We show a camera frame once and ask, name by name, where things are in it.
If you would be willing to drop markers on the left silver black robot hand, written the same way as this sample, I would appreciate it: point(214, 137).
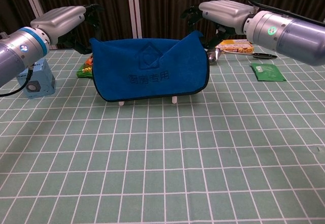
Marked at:
point(58, 20)

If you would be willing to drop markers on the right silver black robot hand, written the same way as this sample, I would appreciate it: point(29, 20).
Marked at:
point(226, 13)

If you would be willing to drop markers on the blue towel with black trim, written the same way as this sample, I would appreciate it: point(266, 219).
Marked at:
point(152, 71)

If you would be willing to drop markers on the right lavender robot arm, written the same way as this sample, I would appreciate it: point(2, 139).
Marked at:
point(292, 38)

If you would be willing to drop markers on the green grid tablecloth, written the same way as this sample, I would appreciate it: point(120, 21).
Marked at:
point(162, 158)

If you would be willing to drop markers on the yellow rectangular food box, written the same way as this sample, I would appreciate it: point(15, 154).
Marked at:
point(233, 46)

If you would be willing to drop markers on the green orange snack bag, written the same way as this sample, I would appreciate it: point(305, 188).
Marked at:
point(85, 70)

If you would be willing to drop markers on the dark brown curtain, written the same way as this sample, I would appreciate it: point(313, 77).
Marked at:
point(165, 5)

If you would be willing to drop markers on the light blue cube box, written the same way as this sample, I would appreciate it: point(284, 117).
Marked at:
point(41, 81)

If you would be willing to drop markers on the green sachet packet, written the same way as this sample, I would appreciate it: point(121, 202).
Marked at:
point(269, 72)

